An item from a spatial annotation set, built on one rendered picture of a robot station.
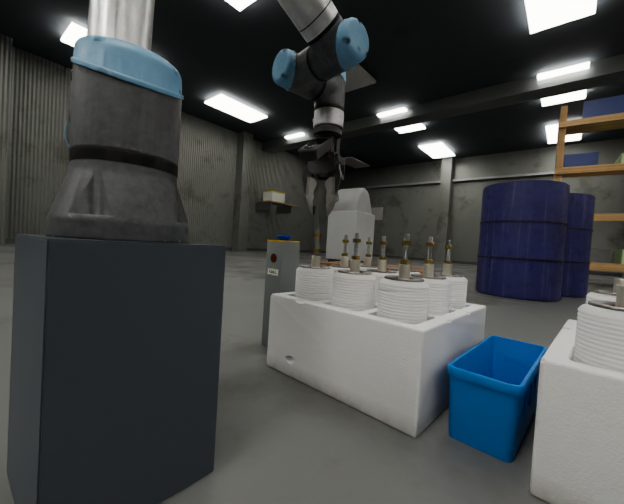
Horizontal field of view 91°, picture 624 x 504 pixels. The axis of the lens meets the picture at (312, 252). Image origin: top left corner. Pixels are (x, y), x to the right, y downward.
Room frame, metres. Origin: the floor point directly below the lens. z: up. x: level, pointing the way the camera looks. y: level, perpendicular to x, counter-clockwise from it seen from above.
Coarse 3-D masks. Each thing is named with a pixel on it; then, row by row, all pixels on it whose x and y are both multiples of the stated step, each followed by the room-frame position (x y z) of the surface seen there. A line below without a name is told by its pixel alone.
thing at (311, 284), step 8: (296, 272) 0.75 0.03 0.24; (304, 272) 0.73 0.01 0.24; (312, 272) 0.72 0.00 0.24; (320, 272) 0.72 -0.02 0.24; (328, 272) 0.73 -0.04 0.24; (296, 280) 0.75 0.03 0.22; (304, 280) 0.73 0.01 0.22; (312, 280) 0.72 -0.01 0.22; (320, 280) 0.72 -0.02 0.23; (328, 280) 0.73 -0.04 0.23; (296, 288) 0.75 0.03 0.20; (304, 288) 0.73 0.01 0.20; (312, 288) 0.72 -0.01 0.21; (320, 288) 0.72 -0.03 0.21; (328, 288) 0.73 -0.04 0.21; (296, 296) 0.74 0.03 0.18; (304, 296) 0.72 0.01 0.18; (312, 296) 0.72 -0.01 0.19; (320, 296) 0.72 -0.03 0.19; (328, 296) 0.73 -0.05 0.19
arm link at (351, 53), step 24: (288, 0) 0.54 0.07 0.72; (312, 0) 0.54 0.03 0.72; (312, 24) 0.56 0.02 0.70; (336, 24) 0.57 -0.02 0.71; (360, 24) 0.58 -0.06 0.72; (312, 48) 0.60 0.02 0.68; (336, 48) 0.58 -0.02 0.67; (360, 48) 0.58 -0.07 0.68; (312, 72) 0.65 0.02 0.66; (336, 72) 0.63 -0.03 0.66
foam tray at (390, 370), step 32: (288, 320) 0.71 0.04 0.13; (320, 320) 0.65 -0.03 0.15; (352, 320) 0.59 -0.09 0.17; (384, 320) 0.55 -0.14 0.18; (448, 320) 0.59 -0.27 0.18; (480, 320) 0.75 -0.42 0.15; (288, 352) 0.71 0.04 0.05; (320, 352) 0.64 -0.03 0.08; (352, 352) 0.59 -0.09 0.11; (384, 352) 0.54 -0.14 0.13; (416, 352) 0.50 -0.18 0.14; (448, 352) 0.59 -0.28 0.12; (320, 384) 0.64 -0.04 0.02; (352, 384) 0.58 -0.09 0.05; (384, 384) 0.54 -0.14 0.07; (416, 384) 0.50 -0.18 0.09; (448, 384) 0.60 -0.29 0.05; (384, 416) 0.54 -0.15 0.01; (416, 416) 0.50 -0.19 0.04
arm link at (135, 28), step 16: (96, 0) 0.46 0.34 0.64; (112, 0) 0.46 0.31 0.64; (128, 0) 0.46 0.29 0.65; (144, 0) 0.48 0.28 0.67; (96, 16) 0.45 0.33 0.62; (112, 16) 0.46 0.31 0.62; (128, 16) 0.47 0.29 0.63; (144, 16) 0.49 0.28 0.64; (96, 32) 0.45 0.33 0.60; (112, 32) 0.46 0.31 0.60; (128, 32) 0.47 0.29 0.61; (144, 32) 0.49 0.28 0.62; (64, 128) 0.48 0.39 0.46
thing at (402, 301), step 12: (384, 288) 0.58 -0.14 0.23; (396, 288) 0.57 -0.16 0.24; (408, 288) 0.56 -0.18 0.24; (420, 288) 0.56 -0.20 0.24; (384, 300) 0.58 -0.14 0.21; (396, 300) 0.57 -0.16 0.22; (408, 300) 0.56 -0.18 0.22; (420, 300) 0.56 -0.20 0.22; (384, 312) 0.58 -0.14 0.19; (396, 312) 0.56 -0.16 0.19; (408, 312) 0.56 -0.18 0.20; (420, 312) 0.56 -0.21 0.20
